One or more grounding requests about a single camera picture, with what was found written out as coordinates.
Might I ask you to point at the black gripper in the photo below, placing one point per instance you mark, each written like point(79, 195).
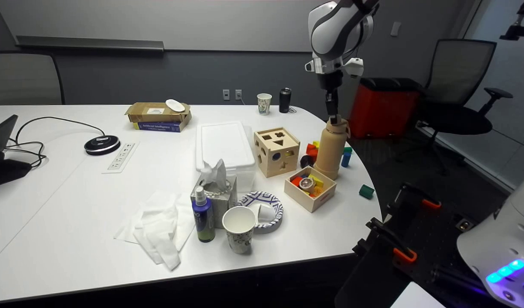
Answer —
point(331, 82)

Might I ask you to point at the tall wooden bottle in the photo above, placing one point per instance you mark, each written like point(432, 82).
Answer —
point(333, 140)

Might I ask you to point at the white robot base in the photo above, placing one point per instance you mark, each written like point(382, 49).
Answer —
point(494, 250)

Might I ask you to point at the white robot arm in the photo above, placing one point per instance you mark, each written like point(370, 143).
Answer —
point(336, 29)

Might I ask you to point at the teal block behind bottle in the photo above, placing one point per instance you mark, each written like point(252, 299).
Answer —
point(346, 155)

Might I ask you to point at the small blue spray bottle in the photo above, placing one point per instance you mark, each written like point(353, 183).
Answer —
point(202, 212)

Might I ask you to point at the black travel tumbler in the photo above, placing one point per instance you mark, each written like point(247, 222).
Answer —
point(285, 99)

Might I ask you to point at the red storage bin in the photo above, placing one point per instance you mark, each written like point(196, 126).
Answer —
point(382, 106)

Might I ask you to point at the paper cup at table end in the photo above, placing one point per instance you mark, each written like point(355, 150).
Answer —
point(264, 102)

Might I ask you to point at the red cylinder block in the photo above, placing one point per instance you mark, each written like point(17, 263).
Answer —
point(312, 150)

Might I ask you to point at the wooden shape sorter cube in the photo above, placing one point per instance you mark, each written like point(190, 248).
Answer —
point(276, 150)

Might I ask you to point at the whiteboard with tray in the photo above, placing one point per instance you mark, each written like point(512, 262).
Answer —
point(166, 24)

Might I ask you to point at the wooden tray of blocks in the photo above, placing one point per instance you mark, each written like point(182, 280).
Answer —
point(310, 188)

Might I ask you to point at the green cube block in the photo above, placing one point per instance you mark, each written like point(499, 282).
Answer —
point(367, 191)

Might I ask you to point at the white plastic lidded bin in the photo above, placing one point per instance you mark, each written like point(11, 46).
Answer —
point(225, 140)

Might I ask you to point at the black mesh office chair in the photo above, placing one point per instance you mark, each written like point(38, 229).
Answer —
point(458, 66)

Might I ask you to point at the patterned paper plate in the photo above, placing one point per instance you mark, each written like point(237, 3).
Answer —
point(266, 207)

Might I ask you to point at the grey tissue box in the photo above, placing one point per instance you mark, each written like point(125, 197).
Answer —
point(220, 186)

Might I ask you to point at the patterned paper cup near tissue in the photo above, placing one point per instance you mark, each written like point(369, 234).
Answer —
point(240, 224)

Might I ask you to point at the cardboard box with mouse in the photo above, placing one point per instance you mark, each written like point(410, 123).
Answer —
point(160, 116)

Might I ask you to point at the crumpled white tissue paper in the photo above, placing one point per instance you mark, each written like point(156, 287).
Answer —
point(161, 227)

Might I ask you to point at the black round speaker puck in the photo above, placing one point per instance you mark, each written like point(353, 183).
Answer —
point(101, 143)

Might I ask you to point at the grey chair right of table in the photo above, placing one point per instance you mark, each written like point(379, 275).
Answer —
point(29, 78)

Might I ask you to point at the black laptop stand device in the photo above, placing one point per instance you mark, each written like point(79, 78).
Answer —
point(11, 167)

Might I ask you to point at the black clamp with orange handle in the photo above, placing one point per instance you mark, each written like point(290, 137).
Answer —
point(382, 260)

